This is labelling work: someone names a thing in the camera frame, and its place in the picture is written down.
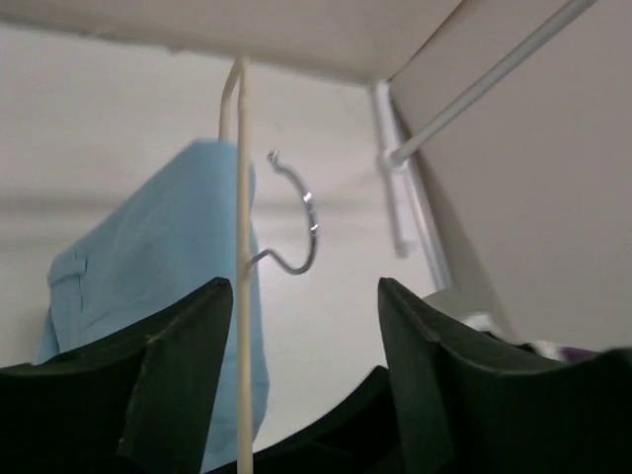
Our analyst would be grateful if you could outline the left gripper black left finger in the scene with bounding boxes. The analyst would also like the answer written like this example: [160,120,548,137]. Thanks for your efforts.
[1,278,233,473]

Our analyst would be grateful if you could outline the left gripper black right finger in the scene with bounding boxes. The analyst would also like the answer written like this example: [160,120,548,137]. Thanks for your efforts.
[378,277,631,473]

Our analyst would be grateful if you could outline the light blue trousers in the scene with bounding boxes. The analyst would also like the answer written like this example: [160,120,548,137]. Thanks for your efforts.
[37,138,273,474]

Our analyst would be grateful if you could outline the cream plastic hanger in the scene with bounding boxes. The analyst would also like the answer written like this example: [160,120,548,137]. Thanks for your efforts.
[218,55,319,474]

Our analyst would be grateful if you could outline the white clothes rack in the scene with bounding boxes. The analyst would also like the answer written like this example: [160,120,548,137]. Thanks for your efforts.
[370,0,598,288]

